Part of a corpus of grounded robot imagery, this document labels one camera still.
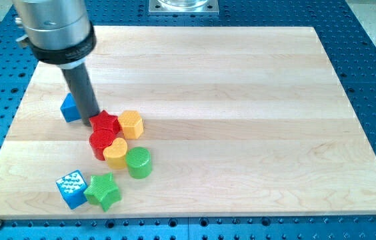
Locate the green star block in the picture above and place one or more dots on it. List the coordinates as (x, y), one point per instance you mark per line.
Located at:
(103, 191)

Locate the yellow hexagon block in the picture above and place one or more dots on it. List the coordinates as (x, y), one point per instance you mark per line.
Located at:
(131, 124)

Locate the wooden board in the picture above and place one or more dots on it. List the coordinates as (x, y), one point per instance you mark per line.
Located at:
(239, 121)

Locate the green cylinder block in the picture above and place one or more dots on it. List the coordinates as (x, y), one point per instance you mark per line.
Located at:
(138, 160)

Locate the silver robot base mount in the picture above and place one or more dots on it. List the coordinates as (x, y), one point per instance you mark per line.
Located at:
(183, 7)

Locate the yellow heart block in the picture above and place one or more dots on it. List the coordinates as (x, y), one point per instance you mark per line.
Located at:
(115, 154)

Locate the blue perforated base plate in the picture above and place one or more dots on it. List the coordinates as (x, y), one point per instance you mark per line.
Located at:
(351, 52)

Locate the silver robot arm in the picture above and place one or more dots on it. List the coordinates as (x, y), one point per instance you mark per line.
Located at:
(60, 33)

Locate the blue cube block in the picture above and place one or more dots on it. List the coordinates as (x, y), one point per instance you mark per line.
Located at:
(71, 187)

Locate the red star block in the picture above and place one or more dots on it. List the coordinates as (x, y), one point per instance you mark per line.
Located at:
(105, 121)

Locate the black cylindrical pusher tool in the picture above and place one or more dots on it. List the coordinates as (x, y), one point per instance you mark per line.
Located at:
(79, 84)

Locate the red cylinder block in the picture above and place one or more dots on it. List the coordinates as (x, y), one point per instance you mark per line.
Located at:
(99, 140)

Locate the blue block behind tool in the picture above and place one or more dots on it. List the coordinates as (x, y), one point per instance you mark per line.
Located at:
(69, 110)

